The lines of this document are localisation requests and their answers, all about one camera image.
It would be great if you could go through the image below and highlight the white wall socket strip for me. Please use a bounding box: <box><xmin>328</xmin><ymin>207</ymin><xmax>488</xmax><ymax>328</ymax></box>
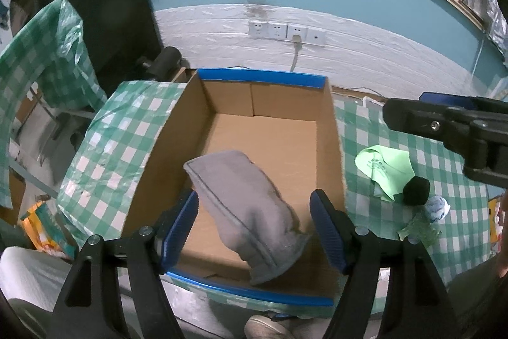
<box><xmin>248</xmin><ymin>21</ymin><xmax>327</xmax><ymax>46</ymax></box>

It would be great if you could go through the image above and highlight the black knitted soft object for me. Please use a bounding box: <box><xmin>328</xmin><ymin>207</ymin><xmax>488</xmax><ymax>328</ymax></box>
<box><xmin>402</xmin><ymin>175</ymin><xmax>431</xmax><ymax>207</ymax></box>

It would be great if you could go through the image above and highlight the green white checkered tablecloth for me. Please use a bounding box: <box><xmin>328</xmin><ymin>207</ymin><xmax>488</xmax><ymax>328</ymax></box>
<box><xmin>57</xmin><ymin>69</ymin><xmax>491</xmax><ymax>317</ymax></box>

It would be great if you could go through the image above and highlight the grey felt pouch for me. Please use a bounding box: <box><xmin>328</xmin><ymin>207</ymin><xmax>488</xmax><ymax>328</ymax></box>
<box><xmin>184</xmin><ymin>150</ymin><xmax>311</xmax><ymax>286</ymax></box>

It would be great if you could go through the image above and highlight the dark green scouring pad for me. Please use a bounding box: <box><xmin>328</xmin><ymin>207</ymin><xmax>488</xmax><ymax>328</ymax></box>
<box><xmin>398</xmin><ymin>213</ymin><xmax>441</xmax><ymax>248</ymax></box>

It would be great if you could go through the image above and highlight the black cylindrical clamp knob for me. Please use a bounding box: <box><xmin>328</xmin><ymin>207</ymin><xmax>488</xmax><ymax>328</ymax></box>
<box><xmin>137</xmin><ymin>46</ymin><xmax>182</xmax><ymax>82</ymax></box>

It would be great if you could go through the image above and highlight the checkered covered chair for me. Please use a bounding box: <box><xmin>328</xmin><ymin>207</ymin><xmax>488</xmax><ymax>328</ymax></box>
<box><xmin>1</xmin><ymin>0</ymin><xmax>107</xmax><ymax>208</ymax></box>

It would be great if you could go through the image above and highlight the light green microfiber cloth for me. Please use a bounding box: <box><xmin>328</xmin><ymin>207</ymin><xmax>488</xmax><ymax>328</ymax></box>
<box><xmin>355</xmin><ymin>145</ymin><xmax>415</xmax><ymax>202</ymax></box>

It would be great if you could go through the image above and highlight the grey plugged power cable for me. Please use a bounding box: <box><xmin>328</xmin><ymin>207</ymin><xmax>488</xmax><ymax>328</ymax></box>
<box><xmin>289</xmin><ymin>34</ymin><xmax>304</xmax><ymax>73</ymax></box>

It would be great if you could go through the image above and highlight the orange snack package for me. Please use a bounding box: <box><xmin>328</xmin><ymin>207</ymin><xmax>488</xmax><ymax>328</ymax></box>
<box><xmin>20</xmin><ymin>200</ymin><xmax>77</xmax><ymax>261</ymax></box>

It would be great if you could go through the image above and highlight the cardboard box with blue edges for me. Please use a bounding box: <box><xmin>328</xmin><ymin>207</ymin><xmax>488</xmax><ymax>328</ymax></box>
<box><xmin>122</xmin><ymin>69</ymin><xmax>345</xmax><ymax>313</ymax></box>

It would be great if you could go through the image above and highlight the white shoe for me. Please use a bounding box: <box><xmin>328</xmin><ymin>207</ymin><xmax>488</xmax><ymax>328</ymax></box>
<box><xmin>244</xmin><ymin>315</ymin><xmax>302</xmax><ymax>339</ymax></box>

